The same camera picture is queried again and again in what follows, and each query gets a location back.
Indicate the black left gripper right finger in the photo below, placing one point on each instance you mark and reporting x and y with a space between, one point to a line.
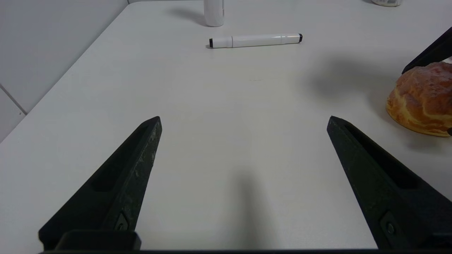
385 187

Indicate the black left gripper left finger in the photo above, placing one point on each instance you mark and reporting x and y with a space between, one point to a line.
120 183

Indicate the brown cream puff bread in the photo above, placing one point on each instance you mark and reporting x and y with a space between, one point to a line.
423 98

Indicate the small tin can green label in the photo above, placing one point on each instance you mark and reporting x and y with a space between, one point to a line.
386 2

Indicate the white marker pen black caps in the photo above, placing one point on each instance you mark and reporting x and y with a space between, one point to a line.
256 40

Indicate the white plastic bottle grey cap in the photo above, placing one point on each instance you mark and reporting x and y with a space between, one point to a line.
214 12

